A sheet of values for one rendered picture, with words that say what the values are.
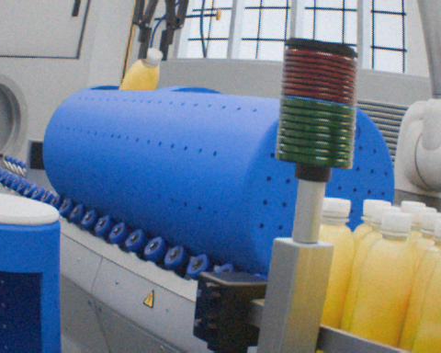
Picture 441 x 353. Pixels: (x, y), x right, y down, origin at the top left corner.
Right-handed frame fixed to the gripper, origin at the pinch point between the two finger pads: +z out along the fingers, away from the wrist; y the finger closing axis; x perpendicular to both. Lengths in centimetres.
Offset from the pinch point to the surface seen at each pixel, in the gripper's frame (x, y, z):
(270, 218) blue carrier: 63, 10, 26
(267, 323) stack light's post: 106, 38, 30
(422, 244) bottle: 94, 8, 25
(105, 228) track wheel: 11.1, 11.0, 36.1
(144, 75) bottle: 0.1, 1.1, 6.8
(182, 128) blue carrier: 40.5, 12.6, 16.1
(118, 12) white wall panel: -480, -192, -67
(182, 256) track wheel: 41, 11, 35
